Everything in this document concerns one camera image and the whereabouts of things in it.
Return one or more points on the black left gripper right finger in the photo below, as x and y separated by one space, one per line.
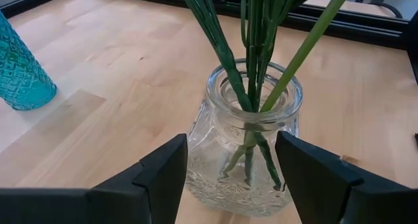
326 191

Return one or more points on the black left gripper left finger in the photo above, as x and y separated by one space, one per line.
114 201

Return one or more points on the clear crystal glass vase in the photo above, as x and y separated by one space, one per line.
212 152

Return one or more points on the red artificial tulip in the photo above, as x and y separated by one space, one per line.
310 41

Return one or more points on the teal glass vase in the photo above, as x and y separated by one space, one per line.
23 77

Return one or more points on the black aluminium table frame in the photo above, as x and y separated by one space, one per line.
343 25

